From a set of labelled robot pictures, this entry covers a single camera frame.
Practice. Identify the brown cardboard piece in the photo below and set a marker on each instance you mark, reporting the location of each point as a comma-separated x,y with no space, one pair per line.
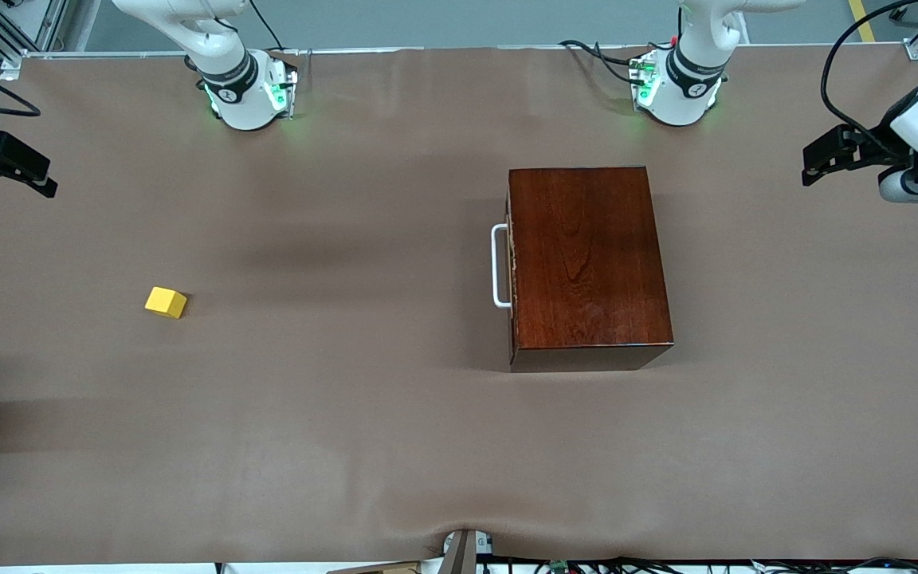
375,568

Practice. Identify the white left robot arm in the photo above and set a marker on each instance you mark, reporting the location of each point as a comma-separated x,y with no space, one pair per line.
678,88

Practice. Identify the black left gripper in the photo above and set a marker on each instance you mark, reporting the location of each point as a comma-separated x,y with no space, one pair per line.
876,149

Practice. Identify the small green circuit board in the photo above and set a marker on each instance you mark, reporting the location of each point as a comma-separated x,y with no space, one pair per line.
559,566

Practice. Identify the yellow block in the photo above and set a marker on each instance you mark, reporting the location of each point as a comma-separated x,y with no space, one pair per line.
164,301

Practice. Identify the dark brown wooden cabinet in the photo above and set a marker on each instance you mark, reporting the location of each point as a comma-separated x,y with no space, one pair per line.
586,255

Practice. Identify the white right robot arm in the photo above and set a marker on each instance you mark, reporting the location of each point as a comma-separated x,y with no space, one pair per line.
244,96

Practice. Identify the brown table cover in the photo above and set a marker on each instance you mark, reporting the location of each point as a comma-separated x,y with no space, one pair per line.
268,399

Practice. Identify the grey metal bracket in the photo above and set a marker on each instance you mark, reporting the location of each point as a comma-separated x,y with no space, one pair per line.
463,554

